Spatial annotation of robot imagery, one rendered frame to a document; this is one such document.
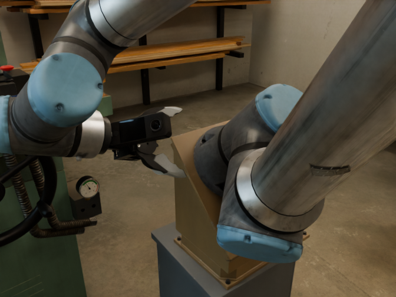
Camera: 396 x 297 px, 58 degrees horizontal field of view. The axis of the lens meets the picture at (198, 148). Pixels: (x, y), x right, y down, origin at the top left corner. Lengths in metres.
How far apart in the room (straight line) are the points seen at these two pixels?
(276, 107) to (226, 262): 0.38
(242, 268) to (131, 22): 0.62
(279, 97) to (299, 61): 3.53
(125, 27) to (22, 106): 0.18
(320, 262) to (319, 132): 1.50
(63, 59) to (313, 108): 0.32
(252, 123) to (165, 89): 3.42
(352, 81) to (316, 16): 3.73
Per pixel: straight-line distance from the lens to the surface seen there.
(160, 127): 0.64
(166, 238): 1.05
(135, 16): 0.51
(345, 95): 0.37
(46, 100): 0.49
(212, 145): 0.82
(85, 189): 1.09
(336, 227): 2.13
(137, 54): 3.35
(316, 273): 1.81
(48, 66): 0.50
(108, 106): 1.11
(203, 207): 0.84
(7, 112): 0.60
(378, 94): 0.35
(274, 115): 0.67
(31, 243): 1.19
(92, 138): 0.64
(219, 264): 0.89
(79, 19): 0.58
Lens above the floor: 1.20
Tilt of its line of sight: 25 degrees down
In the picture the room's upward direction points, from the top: straight up
